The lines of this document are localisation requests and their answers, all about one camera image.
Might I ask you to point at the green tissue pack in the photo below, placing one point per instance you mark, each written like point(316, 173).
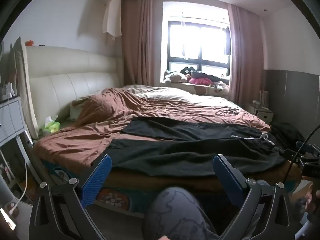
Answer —
point(51, 127)

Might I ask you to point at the person's right hand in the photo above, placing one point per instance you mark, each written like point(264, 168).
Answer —
point(313, 203)

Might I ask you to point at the brown blanket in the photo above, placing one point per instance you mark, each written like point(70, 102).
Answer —
point(100, 120)

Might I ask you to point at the dark clothes pile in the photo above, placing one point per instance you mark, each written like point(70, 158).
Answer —
point(287, 132)

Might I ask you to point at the teal printed bedsheet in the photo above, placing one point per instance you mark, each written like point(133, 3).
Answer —
point(117, 200)

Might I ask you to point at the upright books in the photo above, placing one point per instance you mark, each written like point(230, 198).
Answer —
point(264, 100)

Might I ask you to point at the pink curtain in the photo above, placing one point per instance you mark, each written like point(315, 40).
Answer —
point(142, 42)
point(243, 55)

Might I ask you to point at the white pillow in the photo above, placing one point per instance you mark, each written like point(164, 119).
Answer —
point(75, 110)

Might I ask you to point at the cream duvet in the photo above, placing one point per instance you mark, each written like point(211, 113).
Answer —
point(175, 96)

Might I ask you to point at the cream hanging cloth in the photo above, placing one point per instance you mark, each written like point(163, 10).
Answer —
point(112, 17)

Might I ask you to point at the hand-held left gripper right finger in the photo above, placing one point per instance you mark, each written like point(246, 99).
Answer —
point(228, 178)

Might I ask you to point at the grey nightstand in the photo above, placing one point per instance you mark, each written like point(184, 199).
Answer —
point(11, 120)

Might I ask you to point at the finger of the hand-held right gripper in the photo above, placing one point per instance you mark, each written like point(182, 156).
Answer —
point(290, 153)
point(306, 147)

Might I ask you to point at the pink cloth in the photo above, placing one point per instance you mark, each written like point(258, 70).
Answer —
point(200, 81)

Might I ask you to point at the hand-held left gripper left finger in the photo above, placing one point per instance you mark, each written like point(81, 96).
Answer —
point(98, 180)

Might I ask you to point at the black plush toy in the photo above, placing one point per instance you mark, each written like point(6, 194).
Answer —
point(187, 70)

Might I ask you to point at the cream leather headboard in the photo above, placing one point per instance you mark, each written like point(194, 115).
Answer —
point(75, 65)

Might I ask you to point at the white nightstand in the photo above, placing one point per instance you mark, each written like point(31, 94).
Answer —
point(262, 113)

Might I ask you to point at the person's leg in patterned trousers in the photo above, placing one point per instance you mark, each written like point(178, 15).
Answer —
point(175, 215)

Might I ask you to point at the dark garment on sill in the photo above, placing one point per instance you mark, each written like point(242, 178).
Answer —
point(210, 76)

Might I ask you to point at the grey green bedsheet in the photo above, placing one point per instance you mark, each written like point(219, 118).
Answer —
point(66, 125)

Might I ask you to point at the small orange object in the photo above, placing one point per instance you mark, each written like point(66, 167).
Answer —
point(29, 43)

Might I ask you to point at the person's left hand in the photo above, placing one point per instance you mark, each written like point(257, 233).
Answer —
point(163, 237)

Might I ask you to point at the beige plush toy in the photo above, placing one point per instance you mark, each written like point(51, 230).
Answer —
point(173, 78)

